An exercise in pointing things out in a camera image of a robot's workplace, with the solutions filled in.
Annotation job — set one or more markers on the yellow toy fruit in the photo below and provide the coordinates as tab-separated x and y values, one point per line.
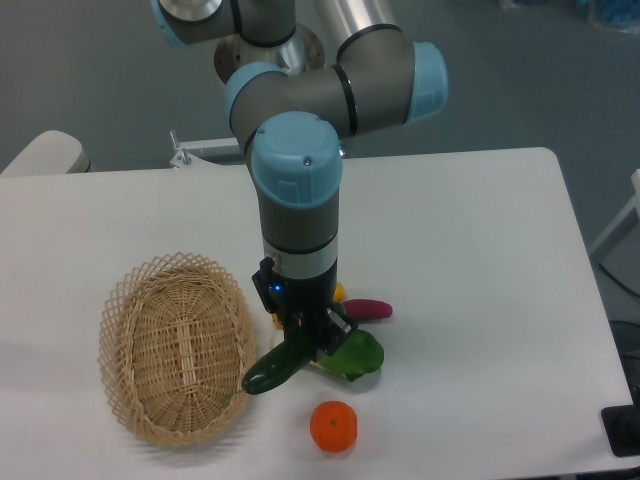
339	293

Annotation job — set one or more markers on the white furniture frame right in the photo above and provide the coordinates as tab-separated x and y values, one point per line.
618	227

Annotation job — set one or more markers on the purple eggplant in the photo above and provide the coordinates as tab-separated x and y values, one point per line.
363	310

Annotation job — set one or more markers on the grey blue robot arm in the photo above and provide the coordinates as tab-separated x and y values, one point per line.
289	120

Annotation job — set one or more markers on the woven wicker basket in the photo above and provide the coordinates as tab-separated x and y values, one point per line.
176	338

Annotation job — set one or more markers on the dark green cucumber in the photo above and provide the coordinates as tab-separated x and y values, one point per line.
278	365

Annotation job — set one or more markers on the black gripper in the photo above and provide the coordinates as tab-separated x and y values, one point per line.
304	307

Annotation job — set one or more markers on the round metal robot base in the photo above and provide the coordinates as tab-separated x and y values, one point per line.
302	52

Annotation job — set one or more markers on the black device at edge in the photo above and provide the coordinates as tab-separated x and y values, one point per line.
622	429

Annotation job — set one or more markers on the orange tangerine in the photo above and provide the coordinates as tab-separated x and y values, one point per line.
334	426

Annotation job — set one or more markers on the white chair armrest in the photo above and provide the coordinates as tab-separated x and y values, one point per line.
51	153

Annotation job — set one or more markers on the green leafy vegetable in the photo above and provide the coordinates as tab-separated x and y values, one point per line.
361	354

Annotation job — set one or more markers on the white metal bracket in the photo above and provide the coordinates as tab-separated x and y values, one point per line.
204	153

